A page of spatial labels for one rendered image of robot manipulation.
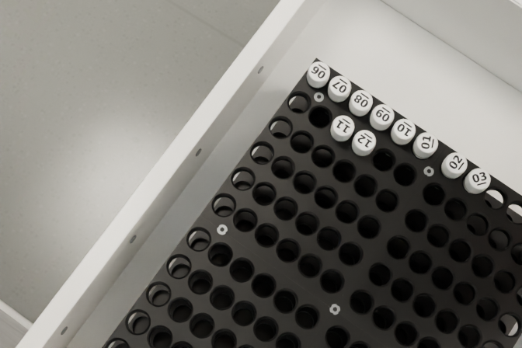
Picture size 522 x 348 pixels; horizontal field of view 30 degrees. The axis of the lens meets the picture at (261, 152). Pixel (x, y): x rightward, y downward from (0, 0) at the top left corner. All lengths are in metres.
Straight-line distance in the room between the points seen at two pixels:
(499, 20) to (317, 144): 0.13
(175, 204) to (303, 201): 0.10
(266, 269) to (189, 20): 1.04
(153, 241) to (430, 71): 0.21
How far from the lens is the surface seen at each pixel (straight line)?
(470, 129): 0.62
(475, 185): 0.54
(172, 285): 0.52
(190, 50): 1.52
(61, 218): 1.47
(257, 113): 0.61
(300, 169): 0.54
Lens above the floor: 1.42
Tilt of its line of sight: 75 degrees down
